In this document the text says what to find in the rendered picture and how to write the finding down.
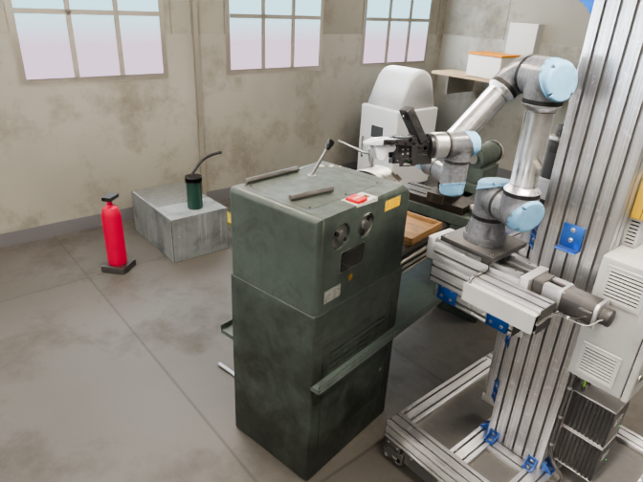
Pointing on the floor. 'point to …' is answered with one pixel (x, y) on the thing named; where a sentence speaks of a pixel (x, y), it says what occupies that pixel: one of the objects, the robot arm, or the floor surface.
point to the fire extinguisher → (114, 238)
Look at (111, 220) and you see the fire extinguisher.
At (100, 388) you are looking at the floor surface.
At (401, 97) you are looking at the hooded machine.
